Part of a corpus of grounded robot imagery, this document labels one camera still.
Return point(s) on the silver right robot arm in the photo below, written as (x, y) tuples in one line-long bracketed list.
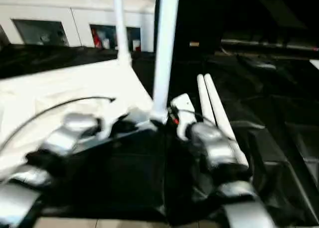
[(219, 148)]

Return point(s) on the white glass-door cabinet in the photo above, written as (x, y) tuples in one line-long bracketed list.
[(62, 11)]

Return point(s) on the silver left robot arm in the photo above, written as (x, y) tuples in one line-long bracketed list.
[(62, 136)]

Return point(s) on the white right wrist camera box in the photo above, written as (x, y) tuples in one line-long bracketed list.
[(184, 106)]

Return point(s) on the white plastic table leg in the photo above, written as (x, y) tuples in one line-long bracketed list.
[(164, 51), (204, 96), (120, 26), (221, 113)]

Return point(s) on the black speaker box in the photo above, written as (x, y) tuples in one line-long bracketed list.
[(202, 14)]

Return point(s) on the black television edge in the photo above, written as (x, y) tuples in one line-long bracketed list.
[(269, 45)]

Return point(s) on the white plastic table top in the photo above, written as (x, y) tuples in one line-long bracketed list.
[(74, 83)]

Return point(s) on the black plastic mat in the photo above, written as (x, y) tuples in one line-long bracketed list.
[(274, 126)]

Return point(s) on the white flat board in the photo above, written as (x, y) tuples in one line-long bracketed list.
[(314, 64)]

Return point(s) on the red packet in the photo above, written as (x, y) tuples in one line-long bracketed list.
[(96, 37)]

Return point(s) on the white mug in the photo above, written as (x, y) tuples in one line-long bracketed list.
[(136, 45)]

